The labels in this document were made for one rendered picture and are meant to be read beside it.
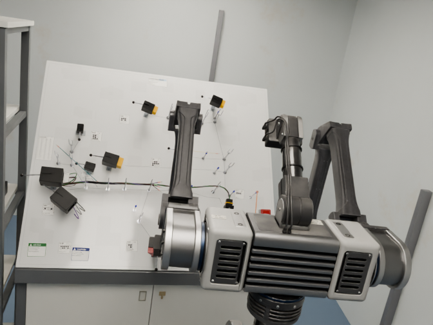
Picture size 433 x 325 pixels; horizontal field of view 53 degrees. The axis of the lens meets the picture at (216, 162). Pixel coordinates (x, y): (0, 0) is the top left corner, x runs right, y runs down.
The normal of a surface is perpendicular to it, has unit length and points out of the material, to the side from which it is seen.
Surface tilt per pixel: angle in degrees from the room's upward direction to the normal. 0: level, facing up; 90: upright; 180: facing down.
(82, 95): 51
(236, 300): 90
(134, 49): 90
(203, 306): 90
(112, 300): 90
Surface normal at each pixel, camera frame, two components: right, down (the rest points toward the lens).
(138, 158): 0.26, -0.35
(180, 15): 0.10, 0.29
